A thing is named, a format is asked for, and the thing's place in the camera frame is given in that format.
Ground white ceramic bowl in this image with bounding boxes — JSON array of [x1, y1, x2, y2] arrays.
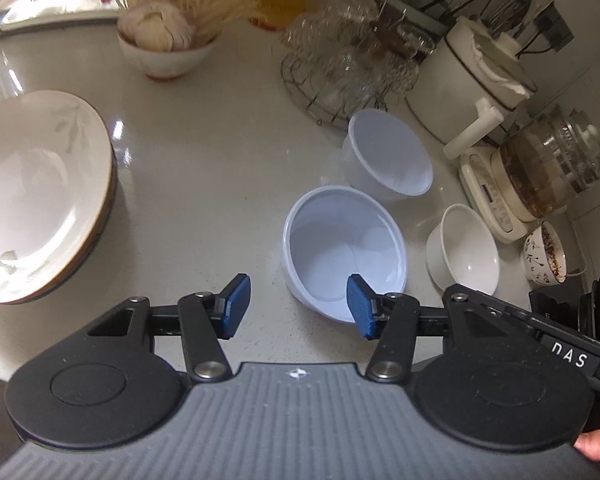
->
[[426, 203, 501, 297]]

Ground hanging kitchen utensils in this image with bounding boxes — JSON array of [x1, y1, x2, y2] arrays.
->
[[427, 0, 577, 55]]

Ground ceramic bowl with brown foot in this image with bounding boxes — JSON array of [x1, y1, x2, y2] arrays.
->
[[117, 27, 219, 80]]

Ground pale green chopstick holder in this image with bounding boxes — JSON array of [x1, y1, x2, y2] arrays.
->
[[377, 0, 462, 37]]

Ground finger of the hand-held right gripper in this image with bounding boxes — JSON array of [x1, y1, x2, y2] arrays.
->
[[482, 297, 551, 347]]

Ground cluster of clear glass cups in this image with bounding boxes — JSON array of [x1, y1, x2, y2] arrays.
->
[[282, 0, 439, 116]]

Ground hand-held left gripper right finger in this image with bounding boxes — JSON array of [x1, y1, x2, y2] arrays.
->
[[346, 275, 512, 384]]

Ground white plastic bowl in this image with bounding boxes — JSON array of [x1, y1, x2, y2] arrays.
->
[[342, 108, 434, 204], [281, 185, 409, 324]]

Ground glass kettle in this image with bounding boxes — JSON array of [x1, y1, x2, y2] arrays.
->
[[499, 104, 600, 222]]

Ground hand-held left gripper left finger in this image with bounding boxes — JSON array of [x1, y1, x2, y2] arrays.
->
[[86, 273, 252, 384]]

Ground white electric pot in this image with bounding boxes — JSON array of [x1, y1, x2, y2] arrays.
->
[[404, 15, 539, 162]]

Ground round wire rack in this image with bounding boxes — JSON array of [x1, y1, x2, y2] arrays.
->
[[279, 50, 396, 132]]

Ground garlic bulbs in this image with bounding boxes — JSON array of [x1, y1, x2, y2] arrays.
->
[[117, 1, 194, 52]]

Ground leaf patterned tea cup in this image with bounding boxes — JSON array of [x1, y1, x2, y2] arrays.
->
[[523, 220, 589, 287]]

